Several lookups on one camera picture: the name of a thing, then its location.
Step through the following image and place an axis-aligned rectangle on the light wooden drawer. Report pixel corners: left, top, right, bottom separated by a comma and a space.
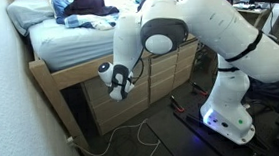
81, 61, 153, 110

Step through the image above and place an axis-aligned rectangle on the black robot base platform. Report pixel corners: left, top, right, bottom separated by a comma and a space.
142, 77, 277, 156

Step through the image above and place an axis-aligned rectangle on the narrow wooden drawer stack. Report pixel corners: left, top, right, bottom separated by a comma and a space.
145, 38, 205, 105

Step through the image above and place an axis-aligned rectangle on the wooden under-bed drawer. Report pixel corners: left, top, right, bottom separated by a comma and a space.
89, 81, 153, 137

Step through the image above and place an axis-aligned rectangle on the light blue mattress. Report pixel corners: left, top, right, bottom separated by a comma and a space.
27, 11, 127, 74

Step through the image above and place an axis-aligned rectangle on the blue patterned blanket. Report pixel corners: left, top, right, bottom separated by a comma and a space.
50, 0, 144, 36

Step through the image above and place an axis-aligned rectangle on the dark navy garment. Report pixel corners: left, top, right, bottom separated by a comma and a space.
62, 0, 122, 21

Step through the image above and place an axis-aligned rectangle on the wooden desk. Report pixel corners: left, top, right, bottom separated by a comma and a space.
229, 2, 274, 33

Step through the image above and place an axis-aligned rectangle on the light blue pillow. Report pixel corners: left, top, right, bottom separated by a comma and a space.
5, 0, 58, 39

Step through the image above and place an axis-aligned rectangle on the blue fabric pile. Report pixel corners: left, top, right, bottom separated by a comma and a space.
246, 73, 279, 104

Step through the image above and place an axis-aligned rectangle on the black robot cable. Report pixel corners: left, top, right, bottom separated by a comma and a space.
124, 0, 194, 87

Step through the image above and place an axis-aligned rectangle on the red handled black clamp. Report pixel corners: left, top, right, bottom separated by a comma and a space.
168, 94, 186, 115
190, 80, 210, 99

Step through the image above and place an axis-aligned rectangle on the white power cable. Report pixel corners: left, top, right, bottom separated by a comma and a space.
66, 117, 164, 156

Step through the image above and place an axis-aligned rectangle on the wooden bed frame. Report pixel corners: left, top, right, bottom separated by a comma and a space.
26, 32, 209, 154

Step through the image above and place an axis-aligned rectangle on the thin black cable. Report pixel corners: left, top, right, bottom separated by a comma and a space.
111, 134, 138, 156

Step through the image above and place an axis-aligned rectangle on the white wall plug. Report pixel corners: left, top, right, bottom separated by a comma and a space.
65, 135, 77, 148

